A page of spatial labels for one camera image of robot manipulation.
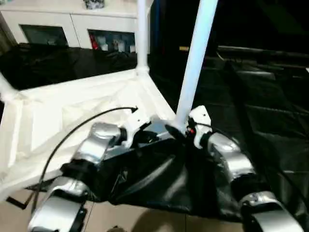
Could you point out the white plastic table leg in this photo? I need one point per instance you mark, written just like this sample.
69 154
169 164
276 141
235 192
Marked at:
7 89
142 34
195 58

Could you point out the white plastic table top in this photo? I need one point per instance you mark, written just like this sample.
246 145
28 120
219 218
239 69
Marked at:
63 116

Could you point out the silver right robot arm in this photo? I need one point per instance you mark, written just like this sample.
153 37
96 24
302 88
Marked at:
229 159

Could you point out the black mat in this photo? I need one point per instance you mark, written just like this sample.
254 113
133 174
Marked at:
260 121

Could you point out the black robot left foot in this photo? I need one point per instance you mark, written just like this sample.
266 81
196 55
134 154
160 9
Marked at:
116 229

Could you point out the large black furniture piece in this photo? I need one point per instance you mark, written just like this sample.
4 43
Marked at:
251 21

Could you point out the white cabinet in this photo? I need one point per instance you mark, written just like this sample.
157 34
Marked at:
72 19

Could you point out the dark glass bowl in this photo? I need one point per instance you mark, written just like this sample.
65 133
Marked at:
94 3

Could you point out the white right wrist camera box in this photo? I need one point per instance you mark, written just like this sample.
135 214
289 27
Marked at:
200 121

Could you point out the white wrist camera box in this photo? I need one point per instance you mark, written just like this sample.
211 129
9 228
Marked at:
200 121
137 123

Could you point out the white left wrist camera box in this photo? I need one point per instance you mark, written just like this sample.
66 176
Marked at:
137 123

